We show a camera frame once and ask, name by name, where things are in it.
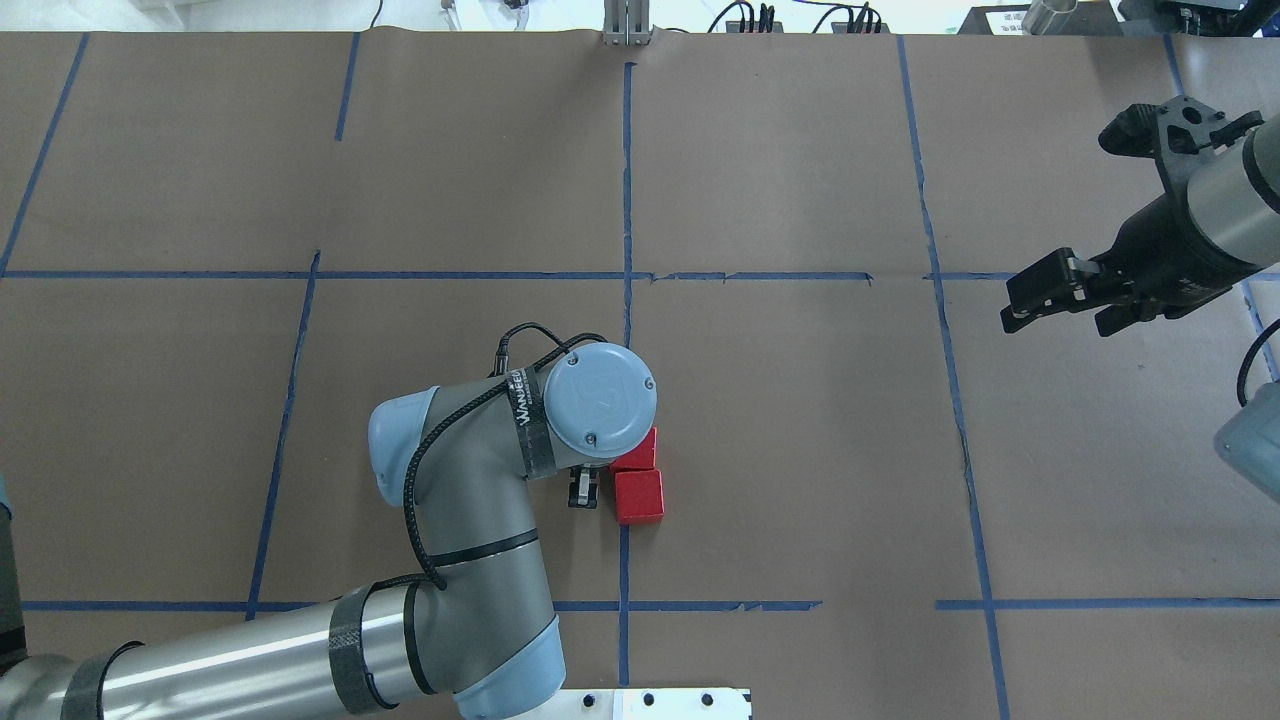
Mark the white camera pedestal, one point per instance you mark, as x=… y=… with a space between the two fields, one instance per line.
x=650 y=703

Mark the small metal cup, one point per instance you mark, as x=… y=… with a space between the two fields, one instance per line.
x=1047 y=17

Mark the black orange connector box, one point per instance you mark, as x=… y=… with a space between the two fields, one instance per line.
x=862 y=20
x=743 y=18

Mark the red cube block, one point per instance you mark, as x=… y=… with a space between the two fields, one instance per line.
x=639 y=497
x=644 y=457

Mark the aluminium frame post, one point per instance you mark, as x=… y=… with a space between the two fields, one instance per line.
x=627 y=23

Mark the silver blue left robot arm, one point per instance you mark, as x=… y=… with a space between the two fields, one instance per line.
x=476 y=622

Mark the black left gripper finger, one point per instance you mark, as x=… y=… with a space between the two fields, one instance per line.
x=581 y=489

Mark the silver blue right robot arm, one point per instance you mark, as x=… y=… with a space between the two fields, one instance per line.
x=1213 y=228

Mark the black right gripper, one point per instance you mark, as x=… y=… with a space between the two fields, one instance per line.
x=1160 y=243

